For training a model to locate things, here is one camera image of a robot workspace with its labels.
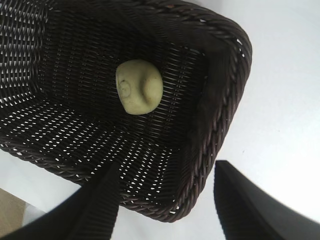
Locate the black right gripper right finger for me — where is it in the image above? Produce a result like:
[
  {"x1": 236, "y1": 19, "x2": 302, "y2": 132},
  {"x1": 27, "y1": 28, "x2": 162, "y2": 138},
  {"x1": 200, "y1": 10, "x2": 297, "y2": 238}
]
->
[{"x1": 213, "y1": 160, "x2": 320, "y2": 240}]

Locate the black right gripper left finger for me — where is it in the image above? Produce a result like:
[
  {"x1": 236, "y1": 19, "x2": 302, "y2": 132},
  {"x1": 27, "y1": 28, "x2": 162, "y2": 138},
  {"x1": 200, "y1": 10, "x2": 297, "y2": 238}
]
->
[{"x1": 0, "y1": 161, "x2": 120, "y2": 240}]

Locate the pale yellow egg yolk pastry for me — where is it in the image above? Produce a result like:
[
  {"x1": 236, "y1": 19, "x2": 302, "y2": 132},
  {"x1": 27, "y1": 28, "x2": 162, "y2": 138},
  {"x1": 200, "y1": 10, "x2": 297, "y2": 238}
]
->
[{"x1": 115, "y1": 58, "x2": 164, "y2": 115}]

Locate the dark brown woven basket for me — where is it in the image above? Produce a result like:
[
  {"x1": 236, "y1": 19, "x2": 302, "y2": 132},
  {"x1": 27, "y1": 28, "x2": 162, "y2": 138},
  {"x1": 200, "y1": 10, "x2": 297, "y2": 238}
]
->
[{"x1": 0, "y1": 0, "x2": 253, "y2": 223}]

